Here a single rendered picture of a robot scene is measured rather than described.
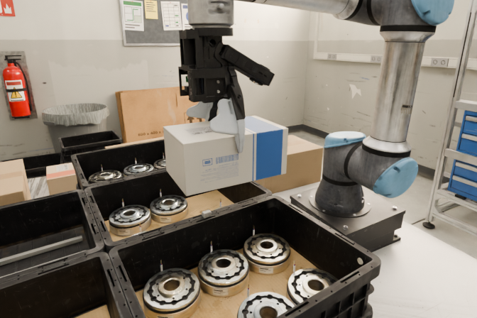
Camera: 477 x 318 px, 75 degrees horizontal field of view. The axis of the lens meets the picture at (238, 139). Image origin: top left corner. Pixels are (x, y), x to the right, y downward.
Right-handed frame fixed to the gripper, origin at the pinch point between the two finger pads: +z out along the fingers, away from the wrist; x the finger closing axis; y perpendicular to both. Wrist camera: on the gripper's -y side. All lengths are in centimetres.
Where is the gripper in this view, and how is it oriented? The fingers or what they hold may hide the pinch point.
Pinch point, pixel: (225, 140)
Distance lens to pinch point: 58.5
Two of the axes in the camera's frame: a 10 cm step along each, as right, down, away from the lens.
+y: -8.9, 1.5, -4.4
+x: 4.6, 2.6, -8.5
